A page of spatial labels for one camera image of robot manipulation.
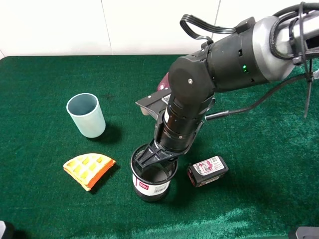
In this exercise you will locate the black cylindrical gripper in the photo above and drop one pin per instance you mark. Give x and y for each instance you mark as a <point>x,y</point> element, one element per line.
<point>179,124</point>

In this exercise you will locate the black mesh pen holder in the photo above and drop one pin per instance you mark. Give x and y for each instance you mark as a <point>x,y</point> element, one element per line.
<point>152,184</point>

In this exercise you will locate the black battery pack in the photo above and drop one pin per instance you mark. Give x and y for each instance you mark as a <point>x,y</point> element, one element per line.
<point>207,171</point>

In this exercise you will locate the orange toy waffle slice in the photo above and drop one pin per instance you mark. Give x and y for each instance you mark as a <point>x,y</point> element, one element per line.
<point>88,168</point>

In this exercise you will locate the purple toy eggplant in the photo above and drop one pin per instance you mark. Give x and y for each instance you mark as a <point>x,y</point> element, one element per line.
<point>164,83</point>

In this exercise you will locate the light blue plastic cup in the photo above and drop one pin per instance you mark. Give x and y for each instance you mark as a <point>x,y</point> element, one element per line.
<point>85,111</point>

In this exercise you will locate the green velvet table cloth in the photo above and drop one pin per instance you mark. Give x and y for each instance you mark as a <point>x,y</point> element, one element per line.
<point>272,152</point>

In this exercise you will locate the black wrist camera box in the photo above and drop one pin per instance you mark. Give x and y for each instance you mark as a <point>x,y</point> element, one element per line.
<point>154,104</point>

